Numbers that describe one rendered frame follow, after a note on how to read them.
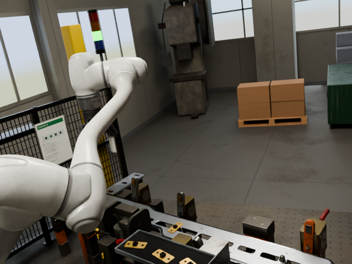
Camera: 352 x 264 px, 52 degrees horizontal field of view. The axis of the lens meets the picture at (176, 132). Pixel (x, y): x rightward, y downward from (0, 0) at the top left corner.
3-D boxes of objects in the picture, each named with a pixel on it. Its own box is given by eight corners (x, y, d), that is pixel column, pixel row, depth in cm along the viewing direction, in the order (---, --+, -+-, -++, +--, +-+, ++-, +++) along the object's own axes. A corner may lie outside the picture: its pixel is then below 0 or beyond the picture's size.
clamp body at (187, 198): (206, 250, 202) (198, 195, 192) (194, 263, 193) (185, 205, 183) (196, 247, 206) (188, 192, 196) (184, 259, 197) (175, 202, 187)
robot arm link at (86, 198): (113, 166, 105) (69, 153, 98) (119, 220, 92) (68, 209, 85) (92, 191, 111) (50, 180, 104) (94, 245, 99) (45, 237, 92)
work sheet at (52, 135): (74, 157, 246) (64, 114, 237) (46, 171, 230) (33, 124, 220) (73, 157, 247) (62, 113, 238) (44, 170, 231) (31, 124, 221)
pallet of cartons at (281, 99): (244, 113, 696) (241, 78, 676) (309, 111, 650) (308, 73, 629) (234, 127, 624) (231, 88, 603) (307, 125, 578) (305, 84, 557)
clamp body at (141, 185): (161, 232, 226) (152, 182, 215) (149, 242, 217) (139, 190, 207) (153, 229, 230) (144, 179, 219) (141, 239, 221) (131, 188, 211)
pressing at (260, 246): (340, 258, 139) (340, 255, 138) (322, 297, 122) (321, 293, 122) (102, 193, 223) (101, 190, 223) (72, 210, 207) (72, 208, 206)
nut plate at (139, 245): (147, 243, 137) (147, 240, 137) (143, 249, 133) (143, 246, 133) (128, 241, 140) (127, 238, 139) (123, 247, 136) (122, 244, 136)
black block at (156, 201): (174, 241, 214) (166, 197, 205) (163, 251, 207) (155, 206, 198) (167, 239, 217) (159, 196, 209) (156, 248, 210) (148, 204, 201)
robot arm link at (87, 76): (72, 98, 134) (107, 92, 135) (62, 56, 130) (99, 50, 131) (76, 92, 144) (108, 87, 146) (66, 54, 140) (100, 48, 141)
